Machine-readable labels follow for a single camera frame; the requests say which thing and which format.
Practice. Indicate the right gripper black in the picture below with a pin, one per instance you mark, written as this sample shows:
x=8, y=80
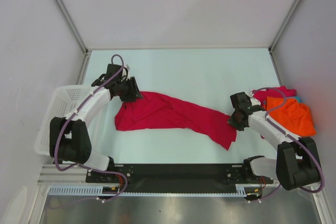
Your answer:
x=232, y=121

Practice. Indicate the folded orange t shirt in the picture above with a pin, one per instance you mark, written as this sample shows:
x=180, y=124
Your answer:
x=296, y=117

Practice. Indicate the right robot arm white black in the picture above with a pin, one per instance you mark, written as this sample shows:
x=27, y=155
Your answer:
x=297, y=164

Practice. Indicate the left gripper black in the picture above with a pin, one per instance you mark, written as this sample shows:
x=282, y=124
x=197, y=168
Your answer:
x=134, y=94

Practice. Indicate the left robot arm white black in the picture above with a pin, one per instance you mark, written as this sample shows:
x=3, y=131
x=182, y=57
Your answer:
x=69, y=138

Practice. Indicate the folded magenta t shirt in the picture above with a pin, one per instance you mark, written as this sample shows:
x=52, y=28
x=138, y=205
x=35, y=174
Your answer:
x=270, y=99

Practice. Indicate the crimson red t shirt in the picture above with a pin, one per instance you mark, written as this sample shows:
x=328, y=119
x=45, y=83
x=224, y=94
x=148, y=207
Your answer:
x=160, y=111

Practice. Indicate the folded teal t shirt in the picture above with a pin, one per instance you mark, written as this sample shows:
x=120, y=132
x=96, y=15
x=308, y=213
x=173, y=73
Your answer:
x=298, y=99

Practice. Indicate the aluminium extrusion rail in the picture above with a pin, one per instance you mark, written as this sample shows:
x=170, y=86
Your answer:
x=50, y=175

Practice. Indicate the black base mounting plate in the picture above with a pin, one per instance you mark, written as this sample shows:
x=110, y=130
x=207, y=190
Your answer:
x=188, y=178

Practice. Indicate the white slotted cable duct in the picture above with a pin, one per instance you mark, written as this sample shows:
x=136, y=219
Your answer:
x=72, y=190

